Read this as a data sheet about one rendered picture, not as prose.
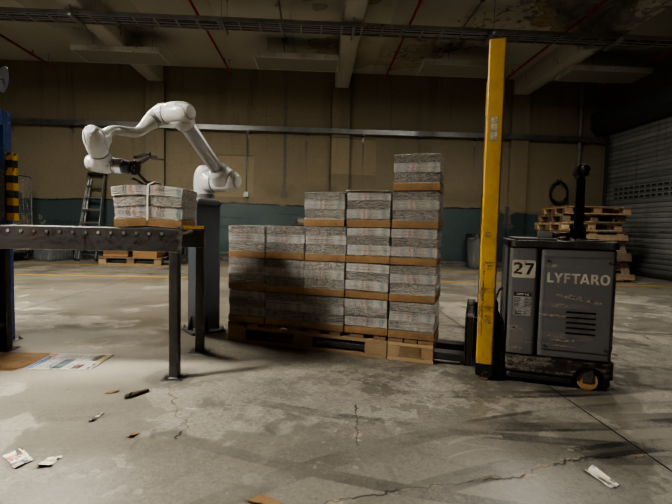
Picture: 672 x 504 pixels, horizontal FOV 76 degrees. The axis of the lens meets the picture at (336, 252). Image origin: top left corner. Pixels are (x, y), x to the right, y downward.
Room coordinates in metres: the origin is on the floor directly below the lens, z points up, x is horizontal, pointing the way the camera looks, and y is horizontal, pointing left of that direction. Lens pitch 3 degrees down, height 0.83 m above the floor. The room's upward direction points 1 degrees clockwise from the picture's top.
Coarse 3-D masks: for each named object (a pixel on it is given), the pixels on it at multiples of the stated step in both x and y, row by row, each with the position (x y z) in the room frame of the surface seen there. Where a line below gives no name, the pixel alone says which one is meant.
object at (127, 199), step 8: (112, 192) 2.36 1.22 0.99; (120, 192) 2.36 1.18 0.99; (128, 192) 2.36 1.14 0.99; (136, 192) 2.37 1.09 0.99; (120, 200) 2.37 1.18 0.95; (128, 200) 2.37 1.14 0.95; (136, 200) 2.37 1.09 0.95; (120, 208) 2.37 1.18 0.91; (128, 208) 2.37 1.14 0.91; (136, 208) 2.37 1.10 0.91; (120, 216) 2.37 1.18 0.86; (128, 216) 2.37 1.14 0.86; (136, 216) 2.37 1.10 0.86
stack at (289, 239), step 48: (240, 240) 3.04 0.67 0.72; (288, 240) 2.94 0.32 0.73; (336, 240) 2.82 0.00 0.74; (384, 240) 2.73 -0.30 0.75; (336, 288) 2.82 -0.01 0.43; (384, 288) 2.72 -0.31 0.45; (240, 336) 3.03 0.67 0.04; (288, 336) 3.13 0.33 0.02; (336, 336) 2.81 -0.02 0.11; (384, 336) 2.73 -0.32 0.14
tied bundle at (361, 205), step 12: (360, 192) 2.77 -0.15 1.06; (372, 192) 2.75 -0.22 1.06; (384, 192) 2.73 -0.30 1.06; (348, 204) 2.80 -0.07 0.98; (360, 204) 2.77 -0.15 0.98; (372, 204) 2.75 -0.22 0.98; (384, 204) 2.73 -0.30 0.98; (348, 216) 2.79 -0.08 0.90; (360, 216) 2.77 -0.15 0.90; (372, 216) 2.75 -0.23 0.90; (384, 216) 2.72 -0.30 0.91
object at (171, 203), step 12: (156, 192) 2.37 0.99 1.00; (168, 192) 2.37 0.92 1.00; (180, 192) 2.38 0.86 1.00; (192, 192) 2.56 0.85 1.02; (156, 204) 2.37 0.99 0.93; (168, 204) 2.38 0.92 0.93; (180, 204) 2.38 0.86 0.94; (192, 204) 2.56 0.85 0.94; (156, 216) 2.38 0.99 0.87; (168, 216) 2.38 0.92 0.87; (180, 216) 2.38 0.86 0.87; (192, 216) 2.58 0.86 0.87
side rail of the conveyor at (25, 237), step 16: (0, 240) 2.22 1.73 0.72; (16, 240) 2.23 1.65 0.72; (32, 240) 2.23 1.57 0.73; (48, 240) 2.23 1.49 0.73; (64, 240) 2.24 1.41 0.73; (80, 240) 2.24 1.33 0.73; (96, 240) 2.25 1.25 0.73; (112, 240) 2.25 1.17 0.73; (128, 240) 2.25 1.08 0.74; (144, 240) 2.26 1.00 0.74; (160, 240) 2.26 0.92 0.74; (176, 240) 2.26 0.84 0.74
